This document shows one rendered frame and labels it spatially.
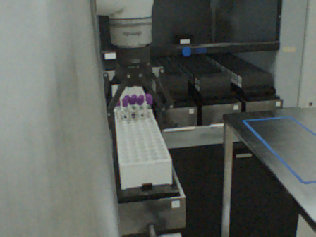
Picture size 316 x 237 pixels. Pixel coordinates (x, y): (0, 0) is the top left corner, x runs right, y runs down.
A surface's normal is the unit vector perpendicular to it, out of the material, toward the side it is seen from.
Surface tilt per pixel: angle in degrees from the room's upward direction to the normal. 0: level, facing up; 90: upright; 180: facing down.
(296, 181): 0
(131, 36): 90
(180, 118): 90
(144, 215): 90
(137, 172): 90
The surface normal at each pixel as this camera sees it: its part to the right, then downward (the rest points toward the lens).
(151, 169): 0.15, 0.34
